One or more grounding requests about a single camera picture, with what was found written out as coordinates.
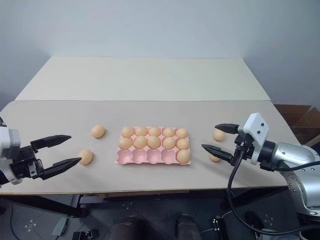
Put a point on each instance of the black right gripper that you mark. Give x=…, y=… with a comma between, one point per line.
x=245, y=147

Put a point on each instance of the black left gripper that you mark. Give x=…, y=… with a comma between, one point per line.
x=28, y=163

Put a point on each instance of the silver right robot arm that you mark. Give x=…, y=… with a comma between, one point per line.
x=295, y=156

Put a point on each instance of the pink egg tray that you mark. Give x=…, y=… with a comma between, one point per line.
x=140, y=158

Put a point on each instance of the tan egg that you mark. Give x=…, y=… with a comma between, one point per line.
x=86, y=157
x=219, y=135
x=214, y=158
x=97, y=131
x=181, y=133
x=128, y=131
x=168, y=132
x=125, y=143
x=154, y=131
x=153, y=141
x=140, y=141
x=183, y=156
x=182, y=144
x=169, y=143
x=141, y=131

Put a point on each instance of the brown cardboard box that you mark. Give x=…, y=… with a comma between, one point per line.
x=300, y=120

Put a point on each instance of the small black floor device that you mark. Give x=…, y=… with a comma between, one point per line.
x=219, y=227

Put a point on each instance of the dark rounded shape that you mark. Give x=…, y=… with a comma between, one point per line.
x=131, y=228
x=186, y=226

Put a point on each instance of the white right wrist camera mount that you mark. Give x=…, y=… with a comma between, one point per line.
x=257, y=130

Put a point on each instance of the black table frame beam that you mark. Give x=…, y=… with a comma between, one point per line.
x=37, y=203

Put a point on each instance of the grey floor bracket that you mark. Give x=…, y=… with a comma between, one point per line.
x=60, y=226

